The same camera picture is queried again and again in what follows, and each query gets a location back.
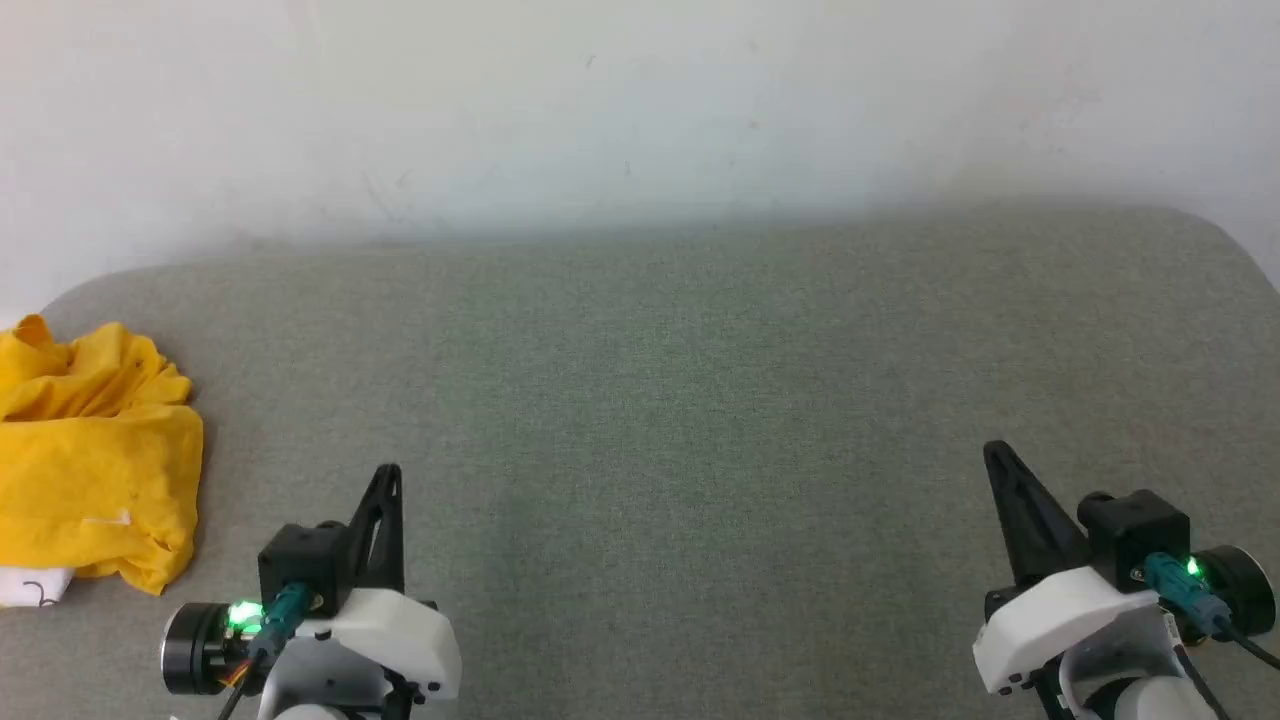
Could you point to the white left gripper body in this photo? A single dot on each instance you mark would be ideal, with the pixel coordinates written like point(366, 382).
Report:
point(400, 635)

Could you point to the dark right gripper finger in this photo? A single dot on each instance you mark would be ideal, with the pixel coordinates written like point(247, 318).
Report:
point(1035, 530)

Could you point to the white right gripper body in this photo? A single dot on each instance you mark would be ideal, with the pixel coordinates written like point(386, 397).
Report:
point(1060, 620)

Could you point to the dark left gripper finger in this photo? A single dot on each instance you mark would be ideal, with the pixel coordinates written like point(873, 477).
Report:
point(385, 545)

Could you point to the yellow cartoon face t-shirt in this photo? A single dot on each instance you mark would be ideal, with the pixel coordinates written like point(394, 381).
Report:
point(95, 470)

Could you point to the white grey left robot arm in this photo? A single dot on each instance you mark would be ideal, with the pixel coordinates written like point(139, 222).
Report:
point(195, 650)

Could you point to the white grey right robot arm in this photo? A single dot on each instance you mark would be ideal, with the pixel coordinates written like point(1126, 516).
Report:
point(1240, 590)

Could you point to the grey fabric sofa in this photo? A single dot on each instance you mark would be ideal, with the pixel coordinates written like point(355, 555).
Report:
point(700, 420)

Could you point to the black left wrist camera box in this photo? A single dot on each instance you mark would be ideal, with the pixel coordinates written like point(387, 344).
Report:
point(300, 555)

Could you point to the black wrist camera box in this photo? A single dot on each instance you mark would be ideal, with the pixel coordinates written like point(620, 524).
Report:
point(300, 555)
point(1135, 530)

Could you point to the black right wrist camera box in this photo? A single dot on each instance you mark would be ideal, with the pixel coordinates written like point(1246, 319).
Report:
point(1135, 530)

